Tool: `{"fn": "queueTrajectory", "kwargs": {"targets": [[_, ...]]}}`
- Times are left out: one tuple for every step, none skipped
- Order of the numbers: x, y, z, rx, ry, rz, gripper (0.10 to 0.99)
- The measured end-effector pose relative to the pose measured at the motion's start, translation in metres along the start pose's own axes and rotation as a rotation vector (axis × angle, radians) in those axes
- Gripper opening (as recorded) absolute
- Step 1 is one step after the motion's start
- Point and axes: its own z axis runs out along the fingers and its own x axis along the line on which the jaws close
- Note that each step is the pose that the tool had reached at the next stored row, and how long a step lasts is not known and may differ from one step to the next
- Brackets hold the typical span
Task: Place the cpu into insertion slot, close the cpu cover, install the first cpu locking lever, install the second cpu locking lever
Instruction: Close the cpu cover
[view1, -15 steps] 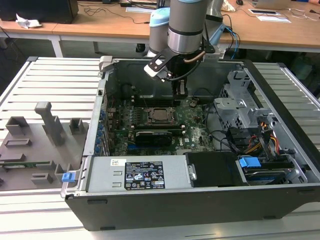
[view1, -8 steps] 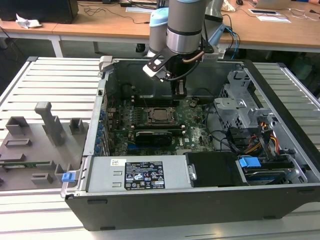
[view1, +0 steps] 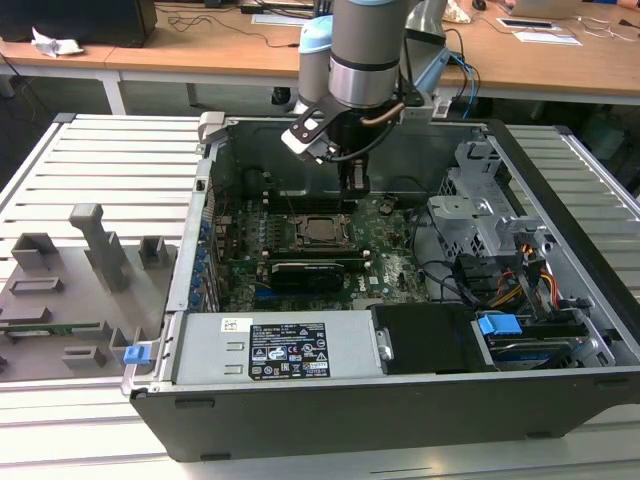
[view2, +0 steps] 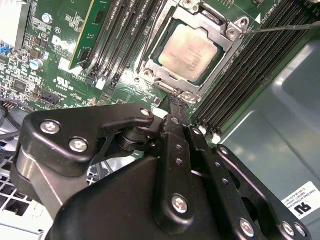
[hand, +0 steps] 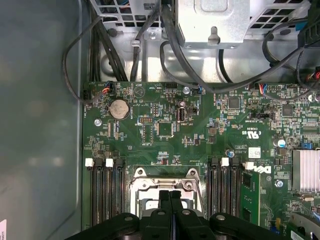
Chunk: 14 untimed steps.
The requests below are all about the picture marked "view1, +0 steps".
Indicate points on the flat tablet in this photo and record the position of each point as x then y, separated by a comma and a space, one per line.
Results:
525, 23

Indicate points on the blue case latch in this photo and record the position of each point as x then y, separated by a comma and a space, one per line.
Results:
136, 354

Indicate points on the black plastic shroud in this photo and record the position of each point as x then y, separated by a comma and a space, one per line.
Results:
425, 335

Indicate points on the grey case latch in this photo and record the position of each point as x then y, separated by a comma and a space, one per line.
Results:
210, 125

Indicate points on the black PC case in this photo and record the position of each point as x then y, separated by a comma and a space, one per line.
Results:
350, 415

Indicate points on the white paper sheet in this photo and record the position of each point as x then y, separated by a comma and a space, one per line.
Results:
547, 37

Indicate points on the metal drive cage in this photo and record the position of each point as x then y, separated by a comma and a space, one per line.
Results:
465, 215

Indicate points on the black graphics card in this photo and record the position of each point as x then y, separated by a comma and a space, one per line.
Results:
307, 277

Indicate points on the black RAM slot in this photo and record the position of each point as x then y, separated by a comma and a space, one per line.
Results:
359, 265
300, 205
300, 195
310, 254

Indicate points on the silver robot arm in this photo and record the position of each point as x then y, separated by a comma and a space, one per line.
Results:
365, 60

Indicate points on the white power adaptor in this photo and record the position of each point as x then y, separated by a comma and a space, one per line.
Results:
440, 107

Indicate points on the grey power supply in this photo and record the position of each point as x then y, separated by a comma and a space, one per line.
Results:
210, 350

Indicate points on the CPU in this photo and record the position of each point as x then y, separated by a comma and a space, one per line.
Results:
322, 229

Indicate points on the crumpled tan cloth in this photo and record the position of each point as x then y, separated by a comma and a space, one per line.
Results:
460, 12

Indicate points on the silver laptop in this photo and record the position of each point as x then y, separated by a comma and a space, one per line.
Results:
545, 7

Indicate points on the grey parts rack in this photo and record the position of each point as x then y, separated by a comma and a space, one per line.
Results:
75, 310

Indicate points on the CPU socket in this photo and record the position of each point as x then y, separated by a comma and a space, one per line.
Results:
298, 244

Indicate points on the black box on desk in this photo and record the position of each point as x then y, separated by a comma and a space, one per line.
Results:
75, 20

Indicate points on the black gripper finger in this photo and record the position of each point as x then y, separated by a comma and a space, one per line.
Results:
356, 177

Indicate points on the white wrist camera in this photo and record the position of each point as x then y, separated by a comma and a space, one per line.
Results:
305, 135

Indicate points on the green motherboard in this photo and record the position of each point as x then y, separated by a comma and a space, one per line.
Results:
395, 270

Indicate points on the metal locking lever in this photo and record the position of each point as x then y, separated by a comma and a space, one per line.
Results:
289, 202

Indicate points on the crumpled white paper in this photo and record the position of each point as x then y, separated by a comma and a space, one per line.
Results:
55, 46

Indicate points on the blue edged paper sheet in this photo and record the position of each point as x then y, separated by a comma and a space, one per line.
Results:
277, 19

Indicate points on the brown curved tube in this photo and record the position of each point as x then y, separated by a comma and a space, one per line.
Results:
380, 120

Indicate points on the wooden desk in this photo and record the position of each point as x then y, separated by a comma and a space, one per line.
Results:
200, 55

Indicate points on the black computer mouse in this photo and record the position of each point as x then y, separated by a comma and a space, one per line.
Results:
479, 4

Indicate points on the hard disk in blue carrier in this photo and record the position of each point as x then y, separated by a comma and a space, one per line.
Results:
500, 327

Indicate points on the green RAM stick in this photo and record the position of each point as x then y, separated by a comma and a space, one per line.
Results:
65, 327

